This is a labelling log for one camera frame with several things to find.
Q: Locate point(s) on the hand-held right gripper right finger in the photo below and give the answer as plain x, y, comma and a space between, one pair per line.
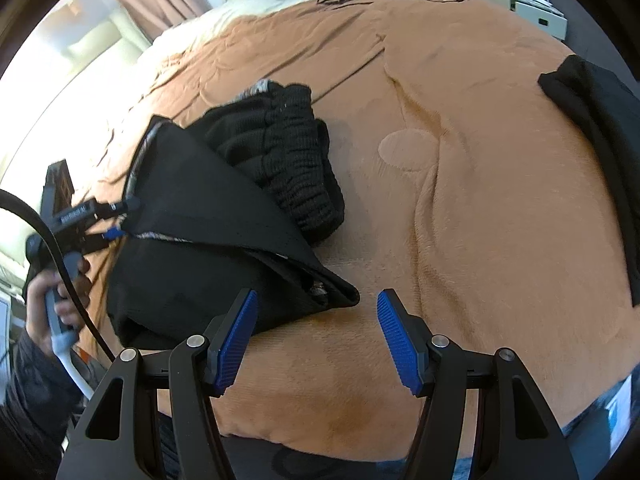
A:
400, 345

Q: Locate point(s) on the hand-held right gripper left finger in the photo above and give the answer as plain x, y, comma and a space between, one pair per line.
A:
235, 340

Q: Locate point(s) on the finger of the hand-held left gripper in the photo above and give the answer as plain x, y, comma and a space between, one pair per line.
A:
112, 235
120, 206

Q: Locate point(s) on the floral patterned cloth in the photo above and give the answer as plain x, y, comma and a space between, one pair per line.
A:
200, 200

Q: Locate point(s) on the stack of black pants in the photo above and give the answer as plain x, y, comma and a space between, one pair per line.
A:
595, 105

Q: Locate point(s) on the person's left forearm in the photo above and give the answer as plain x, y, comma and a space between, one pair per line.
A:
35, 400

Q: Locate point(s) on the person's left hand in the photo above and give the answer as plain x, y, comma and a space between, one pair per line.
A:
37, 305

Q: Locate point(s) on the brown blanket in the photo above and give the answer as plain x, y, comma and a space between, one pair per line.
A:
450, 260

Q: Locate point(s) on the pink curtain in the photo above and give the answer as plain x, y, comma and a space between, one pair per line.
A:
150, 0

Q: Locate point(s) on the white nightstand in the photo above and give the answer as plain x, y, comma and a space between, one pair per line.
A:
542, 20

